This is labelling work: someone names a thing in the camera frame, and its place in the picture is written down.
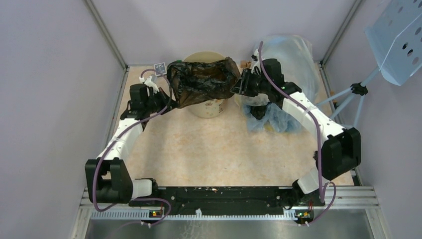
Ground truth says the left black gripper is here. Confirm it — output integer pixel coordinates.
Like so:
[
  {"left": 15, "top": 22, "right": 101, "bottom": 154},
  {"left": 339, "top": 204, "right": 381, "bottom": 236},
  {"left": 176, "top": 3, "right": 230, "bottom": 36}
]
[{"left": 144, "top": 87, "right": 180, "bottom": 115}]

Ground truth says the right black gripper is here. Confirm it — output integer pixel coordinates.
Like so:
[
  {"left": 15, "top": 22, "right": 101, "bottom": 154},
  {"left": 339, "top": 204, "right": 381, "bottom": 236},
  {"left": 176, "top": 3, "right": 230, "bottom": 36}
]
[{"left": 230, "top": 69, "right": 270, "bottom": 98}]

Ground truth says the black trash bag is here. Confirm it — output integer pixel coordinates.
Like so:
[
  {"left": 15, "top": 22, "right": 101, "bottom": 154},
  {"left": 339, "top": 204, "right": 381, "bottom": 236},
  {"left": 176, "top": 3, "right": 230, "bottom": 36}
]
[
  {"left": 167, "top": 57, "right": 240, "bottom": 109},
  {"left": 250, "top": 105, "right": 267, "bottom": 120}
]

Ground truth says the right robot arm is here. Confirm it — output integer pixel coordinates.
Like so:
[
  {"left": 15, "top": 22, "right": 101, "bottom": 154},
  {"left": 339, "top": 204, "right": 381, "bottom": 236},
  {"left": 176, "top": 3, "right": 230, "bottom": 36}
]
[{"left": 231, "top": 58, "right": 361, "bottom": 205}]

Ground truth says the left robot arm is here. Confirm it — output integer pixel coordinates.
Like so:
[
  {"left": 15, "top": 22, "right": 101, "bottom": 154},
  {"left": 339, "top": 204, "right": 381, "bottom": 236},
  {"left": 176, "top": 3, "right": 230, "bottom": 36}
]
[{"left": 85, "top": 84, "right": 176, "bottom": 206}]

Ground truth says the beige round trash bin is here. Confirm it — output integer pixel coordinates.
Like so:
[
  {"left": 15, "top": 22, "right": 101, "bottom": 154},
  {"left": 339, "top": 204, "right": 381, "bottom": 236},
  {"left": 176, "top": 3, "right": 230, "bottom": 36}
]
[{"left": 184, "top": 51, "right": 228, "bottom": 119}]

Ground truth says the white clear plastic bag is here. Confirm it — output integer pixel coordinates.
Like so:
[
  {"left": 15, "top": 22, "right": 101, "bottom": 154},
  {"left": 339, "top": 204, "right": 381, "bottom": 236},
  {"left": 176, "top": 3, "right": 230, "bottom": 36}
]
[{"left": 241, "top": 94, "right": 270, "bottom": 107}]

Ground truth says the small wooden block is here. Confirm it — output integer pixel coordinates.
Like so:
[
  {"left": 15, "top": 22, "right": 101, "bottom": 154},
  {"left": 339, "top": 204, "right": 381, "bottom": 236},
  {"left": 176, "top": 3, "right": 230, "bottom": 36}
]
[{"left": 240, "top": 60, "right": 252, "bottom": 69}]

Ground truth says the blue plastic bag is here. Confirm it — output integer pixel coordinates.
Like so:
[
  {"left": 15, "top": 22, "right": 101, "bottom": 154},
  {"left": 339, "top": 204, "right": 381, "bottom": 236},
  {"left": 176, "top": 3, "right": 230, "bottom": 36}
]
[{"left": 240, "top": 103, "right": 302, "bottom": 133}]

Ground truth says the large translucent plastic bag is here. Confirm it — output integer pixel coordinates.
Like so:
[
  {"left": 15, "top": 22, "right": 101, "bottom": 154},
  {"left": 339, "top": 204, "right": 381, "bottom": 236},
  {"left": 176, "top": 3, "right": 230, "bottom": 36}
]
[{"left": 249, "top": 35, "right": 319, "bottom": 115}]

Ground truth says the blue perforated lamp panel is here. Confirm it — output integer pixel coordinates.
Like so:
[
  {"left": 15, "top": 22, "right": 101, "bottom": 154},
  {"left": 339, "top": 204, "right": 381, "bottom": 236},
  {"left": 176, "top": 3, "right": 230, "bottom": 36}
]
[{"left": 364, "top": 0, "right": 422, "bottom": 86}]

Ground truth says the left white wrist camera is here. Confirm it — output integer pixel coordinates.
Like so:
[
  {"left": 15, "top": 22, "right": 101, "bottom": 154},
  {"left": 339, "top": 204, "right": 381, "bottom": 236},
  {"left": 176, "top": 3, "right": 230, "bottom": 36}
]
[{"left": 139, "top": 75, "right": 159, "bottom": 93}]

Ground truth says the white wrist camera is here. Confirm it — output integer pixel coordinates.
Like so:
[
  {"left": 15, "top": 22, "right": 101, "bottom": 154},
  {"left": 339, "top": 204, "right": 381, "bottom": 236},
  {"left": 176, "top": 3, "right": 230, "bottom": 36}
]
[
  {"left": 251, "top": 49, "right": 260, "bottom": 70},
  {"left": 139, "top": 75, "right": 159, "bottom": 93}
]

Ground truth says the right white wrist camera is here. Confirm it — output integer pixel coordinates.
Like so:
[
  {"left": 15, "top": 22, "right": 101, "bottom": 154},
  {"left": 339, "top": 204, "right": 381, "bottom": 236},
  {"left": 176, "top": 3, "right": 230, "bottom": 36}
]
[{"left": 251, "top": 49, "right": 260, "bottom": 70}]

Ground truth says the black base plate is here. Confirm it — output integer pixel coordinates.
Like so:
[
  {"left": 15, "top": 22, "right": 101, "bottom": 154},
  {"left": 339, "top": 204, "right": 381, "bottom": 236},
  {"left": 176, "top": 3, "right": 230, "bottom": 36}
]
[{"left": 130, "top": 185, "right": 327, "bottom": 217}]

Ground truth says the white toothed cable rail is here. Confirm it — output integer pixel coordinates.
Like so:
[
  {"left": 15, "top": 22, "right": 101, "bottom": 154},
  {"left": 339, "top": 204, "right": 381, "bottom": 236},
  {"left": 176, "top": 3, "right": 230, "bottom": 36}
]
[{"left": 91, "top": 209, "right": 297, "bottom": 221}]

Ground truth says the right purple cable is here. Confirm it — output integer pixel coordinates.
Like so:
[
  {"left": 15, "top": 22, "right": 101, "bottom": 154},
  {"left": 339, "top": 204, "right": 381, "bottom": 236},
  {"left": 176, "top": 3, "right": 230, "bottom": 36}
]
[{"left": 257, "top": 41, "right": 337, "bottom": 227}]

